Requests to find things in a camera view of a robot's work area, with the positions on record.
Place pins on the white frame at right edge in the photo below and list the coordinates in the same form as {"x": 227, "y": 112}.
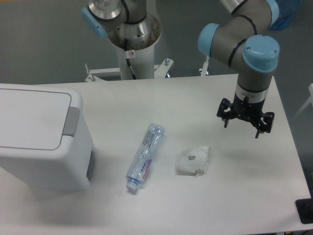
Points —
{"x": 308, "y": 102}

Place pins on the clear plastic water bottle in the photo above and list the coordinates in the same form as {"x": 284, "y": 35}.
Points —
{"x": 143, "y": 157}

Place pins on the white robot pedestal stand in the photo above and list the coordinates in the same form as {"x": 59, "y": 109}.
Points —
{"x": 135, "y": 49}

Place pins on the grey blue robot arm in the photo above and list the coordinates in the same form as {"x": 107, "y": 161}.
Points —
{"x": 241, "y": 44}

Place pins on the white trash can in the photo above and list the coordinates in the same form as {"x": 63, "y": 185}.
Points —
{"x": 44, "y": 138}

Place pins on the black device at table edge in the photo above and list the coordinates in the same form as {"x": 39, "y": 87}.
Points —
{"x": 305, "y": 210}

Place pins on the white face mask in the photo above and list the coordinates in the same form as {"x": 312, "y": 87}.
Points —
{"x": 192, "y": 161}

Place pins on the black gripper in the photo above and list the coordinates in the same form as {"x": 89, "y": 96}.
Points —
{"x": 247, "y": 108}

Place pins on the blue plastic bag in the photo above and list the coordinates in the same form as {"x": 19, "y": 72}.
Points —
{"x": 283, "y": 12}

